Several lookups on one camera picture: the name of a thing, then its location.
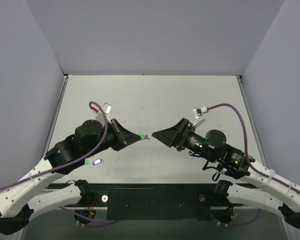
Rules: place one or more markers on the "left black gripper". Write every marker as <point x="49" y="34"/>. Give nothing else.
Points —
<point x="119" y="133"/>

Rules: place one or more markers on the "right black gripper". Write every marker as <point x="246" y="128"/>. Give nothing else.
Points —
<point x="181" y="135"/>

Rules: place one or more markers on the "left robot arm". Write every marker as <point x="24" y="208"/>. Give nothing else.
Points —
<point x="21" y="203"/>

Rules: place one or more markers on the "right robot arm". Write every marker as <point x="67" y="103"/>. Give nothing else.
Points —
<point x="274" y="193"/>

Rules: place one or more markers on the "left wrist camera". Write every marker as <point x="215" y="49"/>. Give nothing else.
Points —
<point x="106" y="109"/>

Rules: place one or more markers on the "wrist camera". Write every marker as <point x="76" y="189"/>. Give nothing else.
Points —
<point x="199" y="115"/>
<point x="106" y="109"/>

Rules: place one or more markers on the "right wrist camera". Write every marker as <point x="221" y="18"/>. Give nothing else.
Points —
<point x="199" y="115"/>

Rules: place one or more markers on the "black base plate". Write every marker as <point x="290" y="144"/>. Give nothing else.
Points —
<point x="158" y="201"/>

